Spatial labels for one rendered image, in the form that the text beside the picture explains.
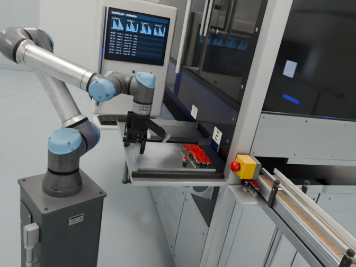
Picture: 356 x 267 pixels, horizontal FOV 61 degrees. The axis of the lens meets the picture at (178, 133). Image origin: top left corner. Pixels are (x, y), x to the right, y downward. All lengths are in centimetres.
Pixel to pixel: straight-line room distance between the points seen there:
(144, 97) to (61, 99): 35
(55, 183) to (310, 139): 106
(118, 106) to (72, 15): 460
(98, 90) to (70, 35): 558
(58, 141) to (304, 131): 98
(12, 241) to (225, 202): 145
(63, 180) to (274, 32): 94
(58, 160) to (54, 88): 29
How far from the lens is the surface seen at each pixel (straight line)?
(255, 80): 117
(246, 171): 120
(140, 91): 113
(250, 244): 160
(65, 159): 119
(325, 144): 149
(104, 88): 102
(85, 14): 656
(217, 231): 145
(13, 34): 123
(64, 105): 129
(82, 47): 661
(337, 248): 109
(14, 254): 221
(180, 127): 182
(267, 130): 128
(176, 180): 125
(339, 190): 170
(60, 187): 123
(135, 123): 119
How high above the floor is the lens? 149
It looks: 21 degrees down
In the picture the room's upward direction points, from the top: 11 degrees clockwise
